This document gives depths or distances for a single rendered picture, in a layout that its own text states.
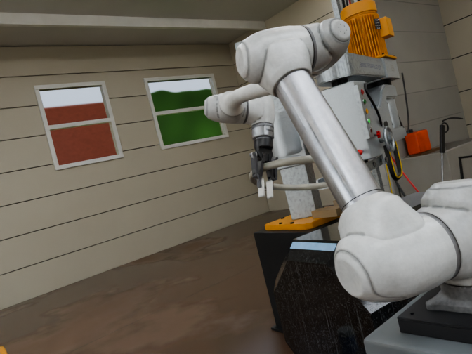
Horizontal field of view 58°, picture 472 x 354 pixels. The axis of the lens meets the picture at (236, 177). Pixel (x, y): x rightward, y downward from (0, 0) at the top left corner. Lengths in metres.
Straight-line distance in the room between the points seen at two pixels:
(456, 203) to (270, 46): 0.57
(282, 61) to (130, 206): 7.12
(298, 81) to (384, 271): 0.50
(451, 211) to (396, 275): 0.20
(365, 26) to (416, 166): 2.43
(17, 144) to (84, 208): 1.48
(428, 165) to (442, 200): 4.05
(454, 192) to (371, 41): 2.12
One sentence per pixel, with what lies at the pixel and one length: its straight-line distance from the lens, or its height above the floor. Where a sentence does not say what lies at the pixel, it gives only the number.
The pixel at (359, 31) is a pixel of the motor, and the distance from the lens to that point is 3.05.
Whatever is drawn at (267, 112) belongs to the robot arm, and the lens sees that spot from 1.72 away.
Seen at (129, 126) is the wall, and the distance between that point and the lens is 8.33.
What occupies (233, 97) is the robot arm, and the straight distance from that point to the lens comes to 1.59.
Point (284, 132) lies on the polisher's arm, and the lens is 2.92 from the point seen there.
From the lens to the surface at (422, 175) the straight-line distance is 5.11.
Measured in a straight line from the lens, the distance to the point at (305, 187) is 2.05.
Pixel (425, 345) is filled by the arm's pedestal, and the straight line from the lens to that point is 1.04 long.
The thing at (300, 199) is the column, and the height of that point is 0.91.
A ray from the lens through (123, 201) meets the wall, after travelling 8.03.
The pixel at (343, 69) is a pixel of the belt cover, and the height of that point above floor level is 1.61.
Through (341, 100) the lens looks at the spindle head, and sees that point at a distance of 2.36.
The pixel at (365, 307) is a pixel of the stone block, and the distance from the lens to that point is 1.90.
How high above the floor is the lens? 1.27
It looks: 2 degrees down
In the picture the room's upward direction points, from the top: 14 degrees counter-clockwise
